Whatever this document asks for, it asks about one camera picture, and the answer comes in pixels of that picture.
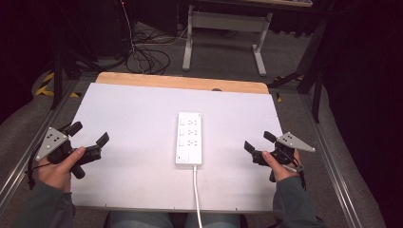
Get thin white floor cable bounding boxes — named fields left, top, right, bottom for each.
left=120, top=0, right=189, bottom=74

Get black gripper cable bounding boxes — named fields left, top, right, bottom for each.
left=26, top=142, right=52, bottom=191
left=286, top=148, right=308, bottom=192

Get white table board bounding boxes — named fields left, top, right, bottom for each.
left=69, top=82, right=284, bottom=213

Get person's right leg blue jeans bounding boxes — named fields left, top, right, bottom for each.
left=183, top=212, right=242, bottom=228

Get black metal stand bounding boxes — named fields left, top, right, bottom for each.
left=266, top=18, right=329, bottom=124

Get person's leg blue jeans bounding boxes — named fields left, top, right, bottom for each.
left=106, top=211, right=176, bottom=228
left=183, top=212, right=242, bottom=228

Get yellow black floor tape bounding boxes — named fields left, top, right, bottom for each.
left=34, top=71, right=81, bottom=99

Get metal floor rail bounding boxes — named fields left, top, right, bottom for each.
left=0, top=79, right=80, bottom=204
left=299, top=94, right=363, bottom=228

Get black tripod stand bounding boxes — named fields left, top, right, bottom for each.
left=50, top=44, right=106, bottom=111

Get white metal desk frame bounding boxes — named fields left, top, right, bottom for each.
left=182, top=4, right=274, bottom=77

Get white power strip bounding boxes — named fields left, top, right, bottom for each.
left=175, top=111, right=203, bottom=166

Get black floor cables bundle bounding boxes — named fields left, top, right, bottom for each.
left=125, top=18, right=172, bottom=76

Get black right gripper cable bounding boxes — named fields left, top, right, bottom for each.
left=286, top=148, right=308, bottom=192

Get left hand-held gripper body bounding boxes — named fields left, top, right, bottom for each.
left=35, top=126, right=103, bottom=181

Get person's left leg blue jeans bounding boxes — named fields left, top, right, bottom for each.
left=106, top=211, right=176, bottom=228

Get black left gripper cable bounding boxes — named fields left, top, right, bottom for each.
left=26, top=142, right=52, bottom=191

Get person's right hand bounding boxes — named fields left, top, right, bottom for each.
left=261, top=148, right=302, bottom=183

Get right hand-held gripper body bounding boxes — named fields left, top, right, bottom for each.
left=252, top=131, right=317, bottom=183

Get person's left hand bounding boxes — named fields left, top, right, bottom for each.
left=37, top=145, right=86, bottom=193

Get white power strip cable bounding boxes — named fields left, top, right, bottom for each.
left=192, top=164, right=204, bottom=228

